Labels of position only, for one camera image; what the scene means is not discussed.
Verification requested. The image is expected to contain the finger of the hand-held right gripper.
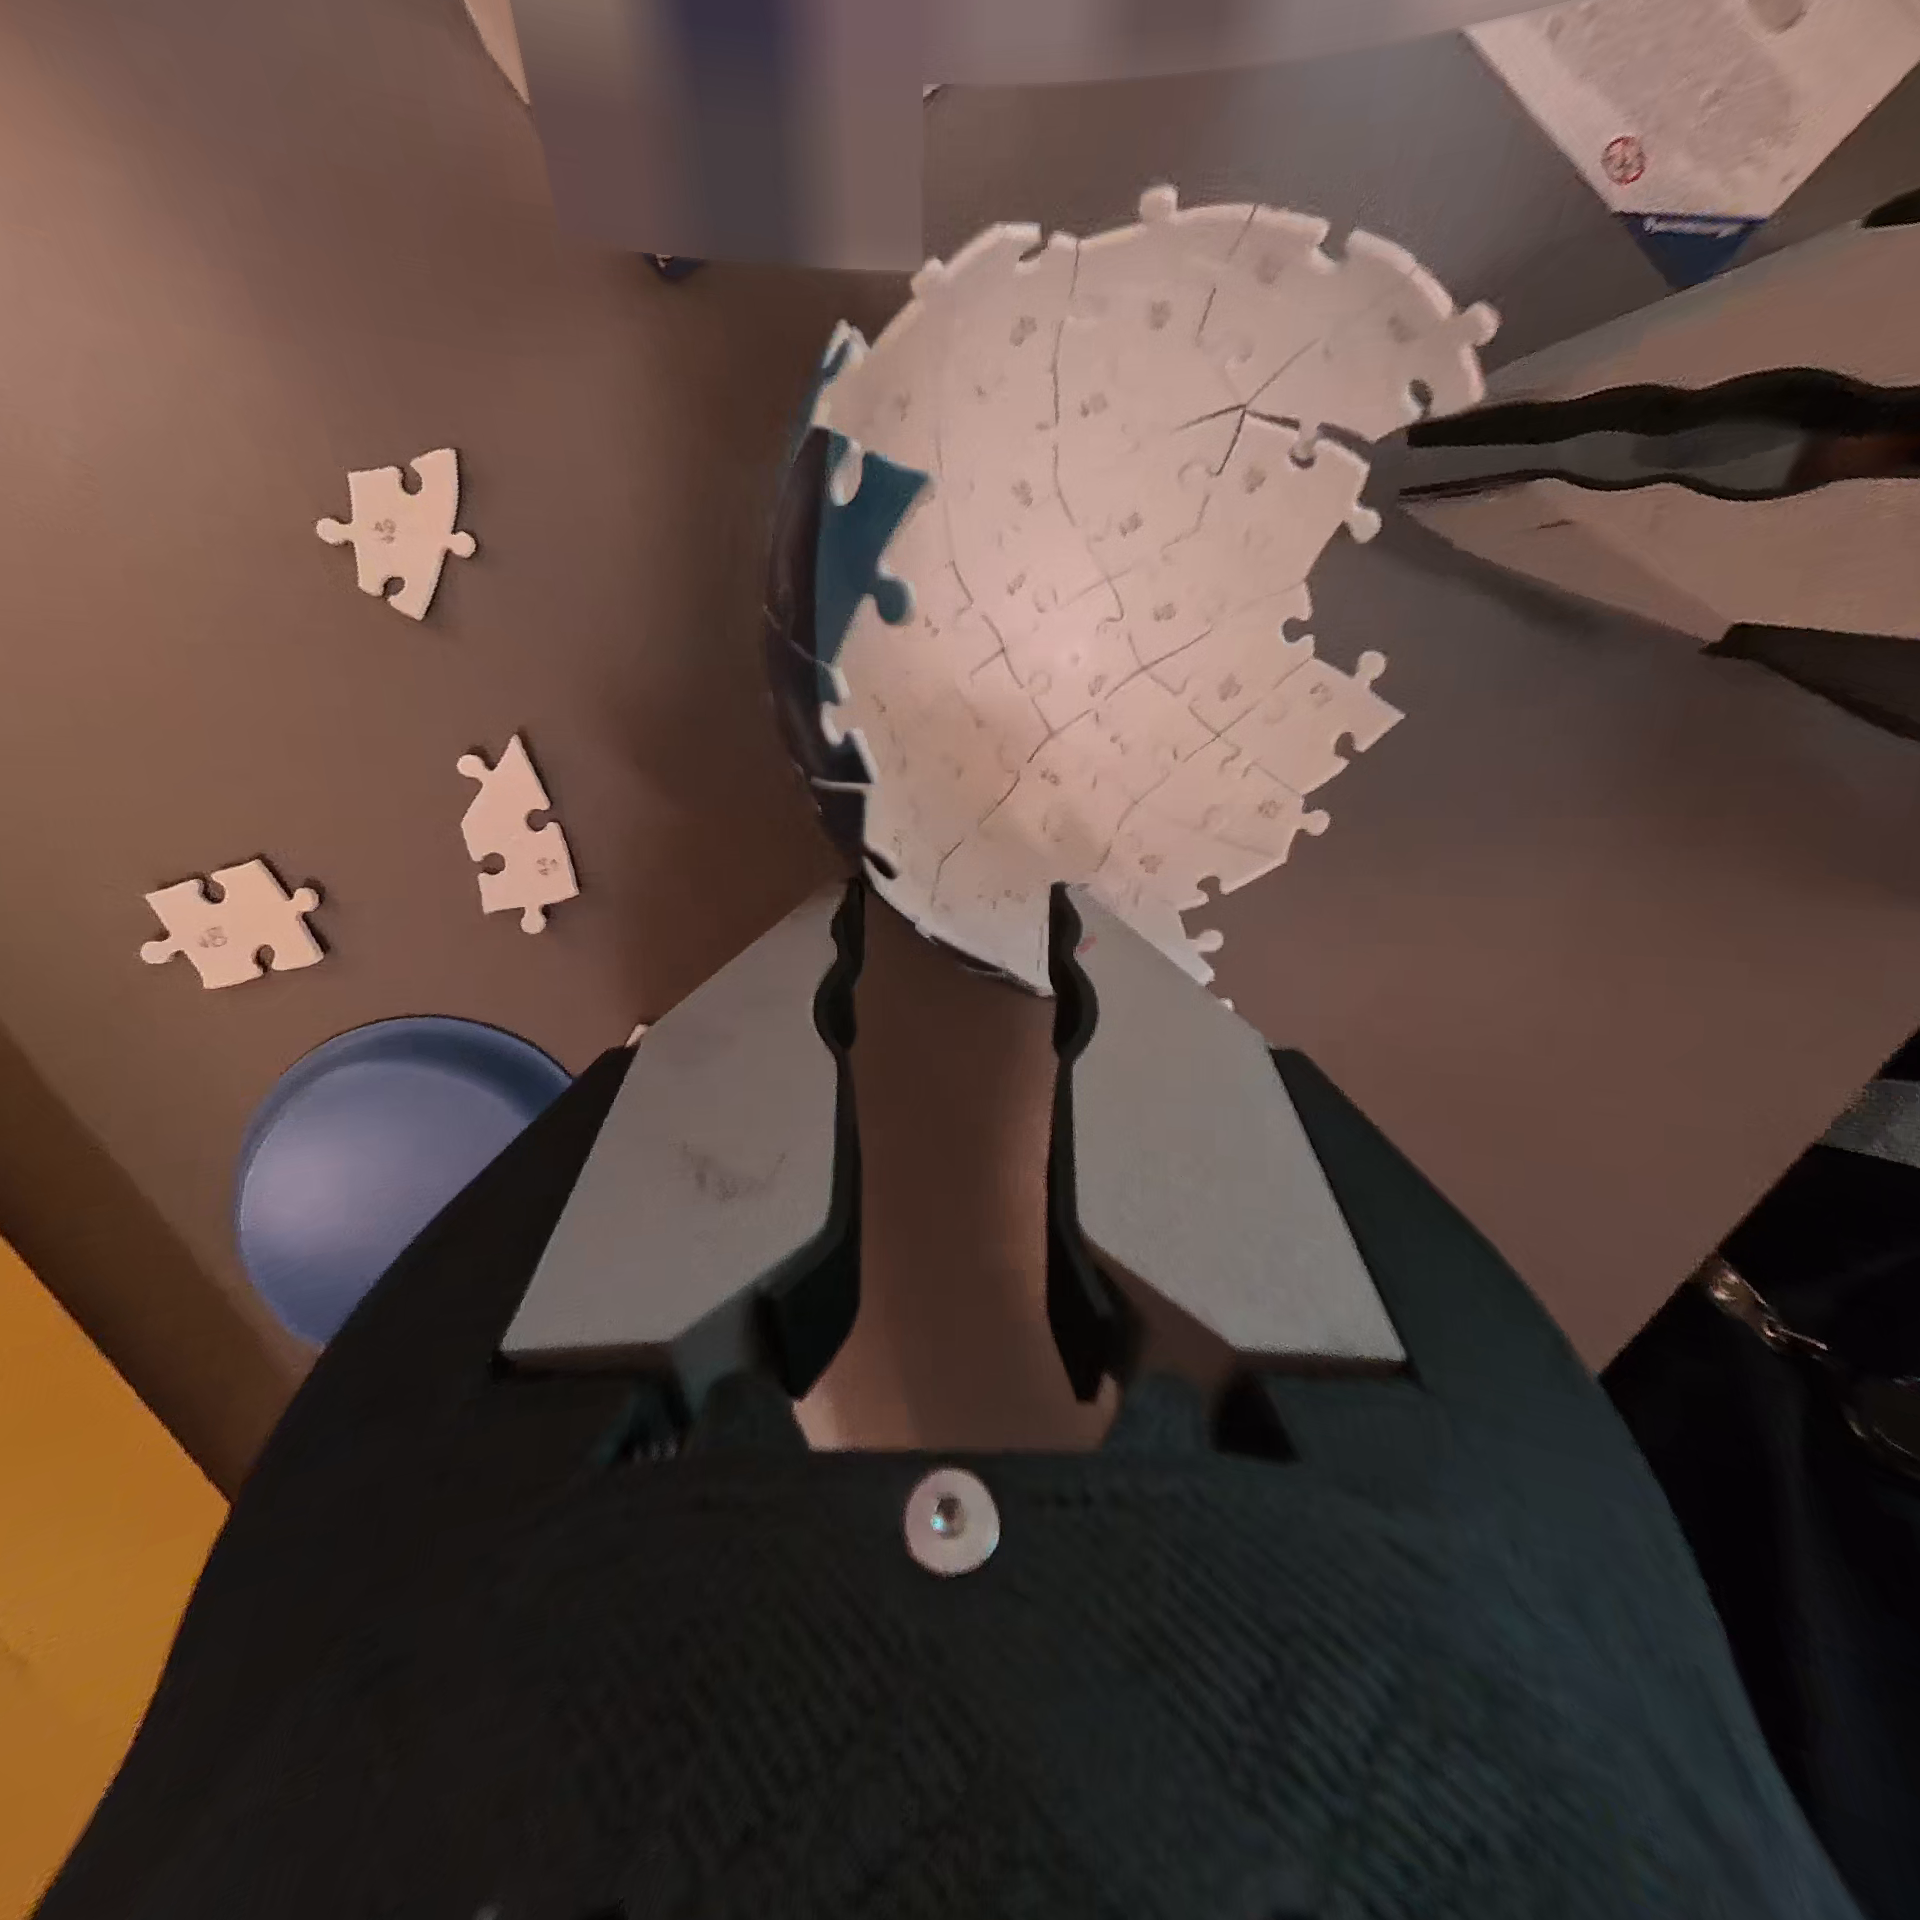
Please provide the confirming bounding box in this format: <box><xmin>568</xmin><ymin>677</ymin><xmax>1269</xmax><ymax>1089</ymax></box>
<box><xmin>1372</xmin><ymin>428</ymin><xmax>1920</xmax><ymax>705</ymax></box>
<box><xmin>1474</xmin><ymin>220</ymin><xmax>1920</xmax><ymax>452</ymax></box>

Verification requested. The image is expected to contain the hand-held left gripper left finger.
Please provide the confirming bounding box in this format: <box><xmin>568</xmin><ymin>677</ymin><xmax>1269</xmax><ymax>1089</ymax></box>
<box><xmin>500</xmin><ymin>879</ymin><xmax>872</xmax><ymax>1399</ymax></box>

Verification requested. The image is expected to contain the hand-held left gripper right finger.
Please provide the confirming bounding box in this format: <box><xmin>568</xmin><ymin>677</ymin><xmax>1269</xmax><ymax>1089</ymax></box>
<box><xmin>1048</xmin><ymin>879</ymin><xmax>1414</xmax><ymax>1406</ymax></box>

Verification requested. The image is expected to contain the partly built puzzle ball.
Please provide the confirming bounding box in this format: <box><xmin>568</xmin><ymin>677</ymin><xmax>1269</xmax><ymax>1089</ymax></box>
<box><xmin>761</xmin><ymin>181</ymin><xmax>1499</xmax><ymax>1001</ymax></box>

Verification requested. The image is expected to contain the printed puzzle box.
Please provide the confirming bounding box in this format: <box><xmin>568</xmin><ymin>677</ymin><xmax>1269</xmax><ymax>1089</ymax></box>
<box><xmin>1462</xmin><ymin>0</ymin><xmax>1896</xmax><ymax>291</ymax></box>

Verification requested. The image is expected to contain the blue round dish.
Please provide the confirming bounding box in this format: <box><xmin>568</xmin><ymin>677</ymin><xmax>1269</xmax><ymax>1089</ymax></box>
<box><xmin>232</xmin><ymin>1014</ymin><xmax>580</xmax><ymax>1346</ymax></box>

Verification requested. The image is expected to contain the person's dark clothing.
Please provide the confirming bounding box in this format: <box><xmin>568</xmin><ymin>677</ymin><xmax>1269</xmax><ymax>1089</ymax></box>
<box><xmin>1600</xmin><ymin>1032</ymin><xmax>1920</xmax><ymax>1920</ymax></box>

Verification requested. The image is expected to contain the metal chain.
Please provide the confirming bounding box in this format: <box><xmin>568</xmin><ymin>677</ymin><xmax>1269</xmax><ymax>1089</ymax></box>
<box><xmin>1697</xmin><ymin>1257</ymin><xmax>1920</xmax><ymax>1448</ymax></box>

